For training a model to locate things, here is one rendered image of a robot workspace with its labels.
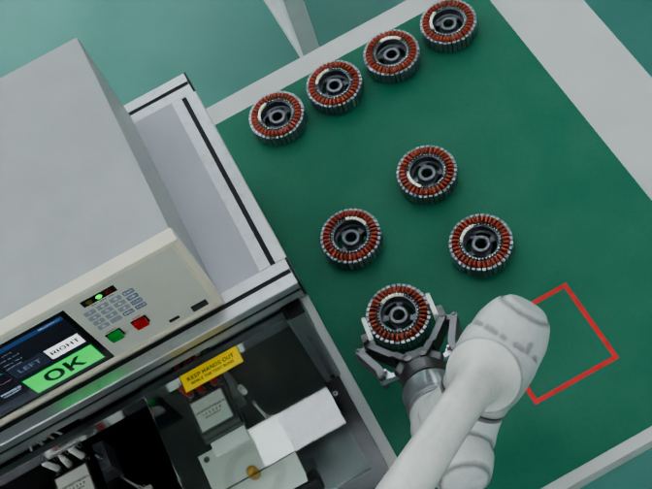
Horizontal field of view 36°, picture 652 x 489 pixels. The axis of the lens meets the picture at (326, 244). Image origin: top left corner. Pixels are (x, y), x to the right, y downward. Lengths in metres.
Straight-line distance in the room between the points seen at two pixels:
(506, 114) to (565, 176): 0.17
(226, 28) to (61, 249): 1.96
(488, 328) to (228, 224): 0.42
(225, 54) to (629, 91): 1.52
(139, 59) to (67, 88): 1.79
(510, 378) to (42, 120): 0.73
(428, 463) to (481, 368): 0.16
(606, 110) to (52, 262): 1.08
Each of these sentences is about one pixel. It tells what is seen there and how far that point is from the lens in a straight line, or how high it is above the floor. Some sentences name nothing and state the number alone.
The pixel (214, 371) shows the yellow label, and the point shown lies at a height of 1.07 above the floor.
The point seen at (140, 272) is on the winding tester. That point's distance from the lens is 1.30.
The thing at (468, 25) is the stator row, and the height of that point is 0.79.
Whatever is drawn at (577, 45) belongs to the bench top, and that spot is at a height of 0.75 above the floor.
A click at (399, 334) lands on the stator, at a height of 0.79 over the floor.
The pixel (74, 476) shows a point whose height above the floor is 0.92.
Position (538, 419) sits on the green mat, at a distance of 1.69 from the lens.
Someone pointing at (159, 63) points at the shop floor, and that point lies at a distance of 3.21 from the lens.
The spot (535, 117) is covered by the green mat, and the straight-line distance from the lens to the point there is 1.94.
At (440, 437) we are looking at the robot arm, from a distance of 1.24.
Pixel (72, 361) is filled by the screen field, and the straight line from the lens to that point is 1.42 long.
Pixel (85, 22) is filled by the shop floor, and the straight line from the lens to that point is 3.43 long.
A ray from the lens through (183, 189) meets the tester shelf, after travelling 1.55.
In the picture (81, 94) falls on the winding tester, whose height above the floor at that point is 1.32.
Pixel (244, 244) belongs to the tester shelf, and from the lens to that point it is 1.47.
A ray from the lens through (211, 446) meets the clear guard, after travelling 1.43.
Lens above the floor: 2.37
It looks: 61 degrees down
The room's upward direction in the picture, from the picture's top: 25 degrees counter-clockwise
